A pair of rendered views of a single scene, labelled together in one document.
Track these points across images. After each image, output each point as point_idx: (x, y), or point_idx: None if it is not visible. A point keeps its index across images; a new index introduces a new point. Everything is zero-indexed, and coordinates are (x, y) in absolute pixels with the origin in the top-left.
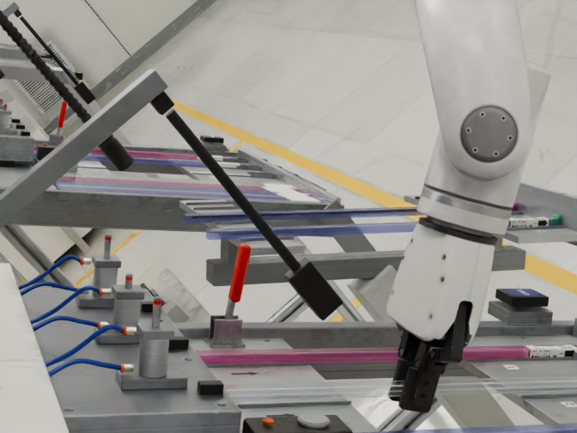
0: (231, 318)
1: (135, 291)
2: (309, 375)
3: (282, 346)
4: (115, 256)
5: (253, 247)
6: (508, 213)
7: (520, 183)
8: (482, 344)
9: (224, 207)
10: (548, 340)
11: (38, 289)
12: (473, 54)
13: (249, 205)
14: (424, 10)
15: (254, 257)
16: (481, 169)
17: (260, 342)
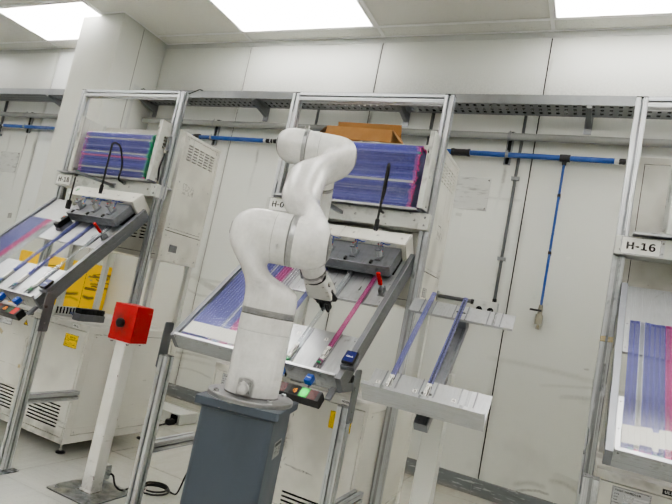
0: (379, 287)
1: (350, 244)
2: (351, 298)
3: (373, 302)
4: (379, 249)
5: (414, 298)
6: (302, 275)
7: (417, 394)
8: (346, 346)
9: (487, 318)
10: (336, 365)
11: (397, 251)
12: None
13: None
14: None
15: (462, 332)
16: None
17: (379, 300)
